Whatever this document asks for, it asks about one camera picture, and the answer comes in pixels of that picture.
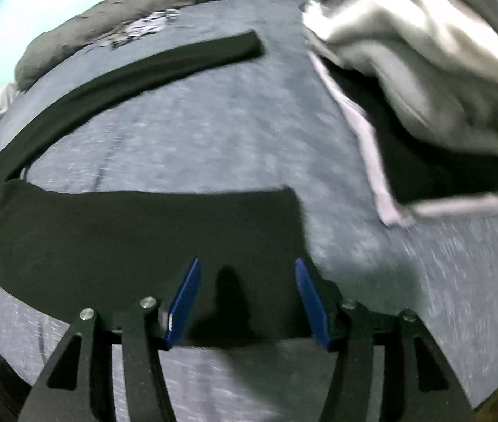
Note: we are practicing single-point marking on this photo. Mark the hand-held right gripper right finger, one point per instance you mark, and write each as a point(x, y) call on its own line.
point(312, 303)

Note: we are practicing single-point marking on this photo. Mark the rolled dark grey duvet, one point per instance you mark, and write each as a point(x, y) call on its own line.
point(77, 30)

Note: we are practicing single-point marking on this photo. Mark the black folded garment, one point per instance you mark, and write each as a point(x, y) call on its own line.
point(429, 162)

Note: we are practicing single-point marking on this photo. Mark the black garment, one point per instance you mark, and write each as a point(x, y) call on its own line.
point(429, 162)
point(143, 237)

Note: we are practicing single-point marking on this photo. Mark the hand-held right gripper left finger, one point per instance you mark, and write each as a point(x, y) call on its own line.
point(185, 303)

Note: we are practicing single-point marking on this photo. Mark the blue-grey underwear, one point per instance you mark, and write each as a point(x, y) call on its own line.
point(147, 26)

